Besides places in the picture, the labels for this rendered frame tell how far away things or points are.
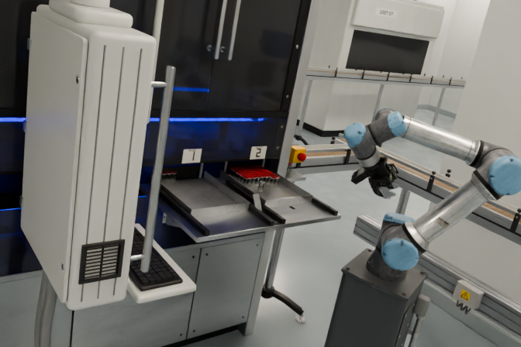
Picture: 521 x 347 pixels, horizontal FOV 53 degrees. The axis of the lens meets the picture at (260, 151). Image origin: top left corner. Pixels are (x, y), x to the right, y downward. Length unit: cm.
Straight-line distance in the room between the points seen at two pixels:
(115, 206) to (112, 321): 102
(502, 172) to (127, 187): 112
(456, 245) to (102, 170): 258
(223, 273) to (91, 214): 124
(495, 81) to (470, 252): 103
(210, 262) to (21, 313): 81
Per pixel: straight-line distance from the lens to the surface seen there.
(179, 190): 216
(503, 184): 178
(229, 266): 254
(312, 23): 235
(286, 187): 240
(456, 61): 1121
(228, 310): 270
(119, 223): 145
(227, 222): 195
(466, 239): 348
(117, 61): 130
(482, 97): 336
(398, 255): 183
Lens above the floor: 170
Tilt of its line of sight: 17 degrees down
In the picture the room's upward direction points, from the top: 11 degrees clockwise
